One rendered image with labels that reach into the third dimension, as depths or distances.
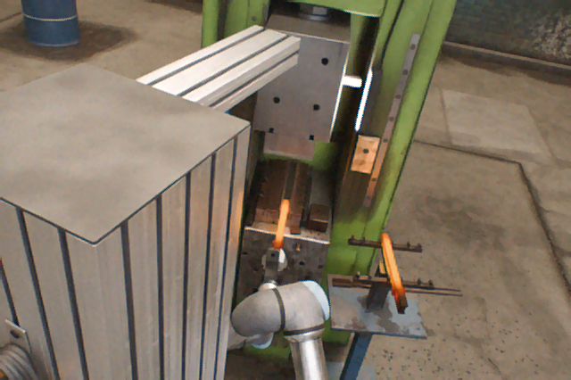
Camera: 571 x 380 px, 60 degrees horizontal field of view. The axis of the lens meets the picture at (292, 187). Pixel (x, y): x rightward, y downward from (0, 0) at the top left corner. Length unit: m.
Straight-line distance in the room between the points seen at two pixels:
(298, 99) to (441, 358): 1.86
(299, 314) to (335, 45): 0.92
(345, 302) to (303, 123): 0.79
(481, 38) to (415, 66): 6.10
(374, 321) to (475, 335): 1.31
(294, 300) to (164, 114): 0.85
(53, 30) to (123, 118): 5.77
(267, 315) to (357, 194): 1.03
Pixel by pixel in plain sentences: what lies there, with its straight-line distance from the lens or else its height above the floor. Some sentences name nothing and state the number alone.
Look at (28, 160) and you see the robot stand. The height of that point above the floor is 2.03.
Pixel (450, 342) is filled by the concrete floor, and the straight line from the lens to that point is 3.22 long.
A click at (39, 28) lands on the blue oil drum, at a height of 0.19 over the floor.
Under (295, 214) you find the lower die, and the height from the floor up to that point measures 0.99.
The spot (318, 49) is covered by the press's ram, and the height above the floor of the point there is 1.72.
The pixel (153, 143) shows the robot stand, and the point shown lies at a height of 2.03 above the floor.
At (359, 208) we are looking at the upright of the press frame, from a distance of 2.26.
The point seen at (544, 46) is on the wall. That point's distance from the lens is 8.26.
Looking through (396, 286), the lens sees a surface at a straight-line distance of 1.90.
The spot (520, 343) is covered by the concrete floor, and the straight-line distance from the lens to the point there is 3.45.
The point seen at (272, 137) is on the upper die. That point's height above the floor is 1.34.
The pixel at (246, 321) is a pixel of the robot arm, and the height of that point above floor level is 1.26.
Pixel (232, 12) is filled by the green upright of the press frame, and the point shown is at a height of 1.75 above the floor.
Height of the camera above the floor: 2.30
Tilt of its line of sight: 35 degrees down
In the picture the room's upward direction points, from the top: 10 degrees clockwise
